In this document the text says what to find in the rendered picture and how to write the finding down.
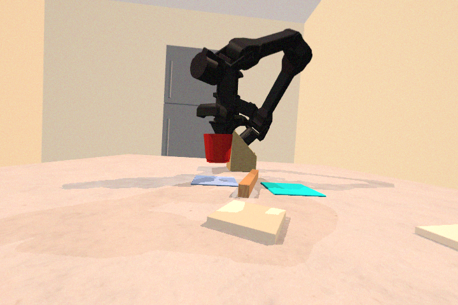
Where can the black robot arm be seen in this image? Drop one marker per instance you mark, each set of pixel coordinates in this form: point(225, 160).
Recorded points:
point(223, 69)

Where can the peach flat square pad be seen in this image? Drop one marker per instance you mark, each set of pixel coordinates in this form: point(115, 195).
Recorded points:
point(445, 234)

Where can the orange wooden bar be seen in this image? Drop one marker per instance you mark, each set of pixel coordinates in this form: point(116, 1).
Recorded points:
point(246, 185)

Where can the red cup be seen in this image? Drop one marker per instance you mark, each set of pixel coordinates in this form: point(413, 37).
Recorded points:
point(218, 147)

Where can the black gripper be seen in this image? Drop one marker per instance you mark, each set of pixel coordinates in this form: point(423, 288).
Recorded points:
point(225, 121)

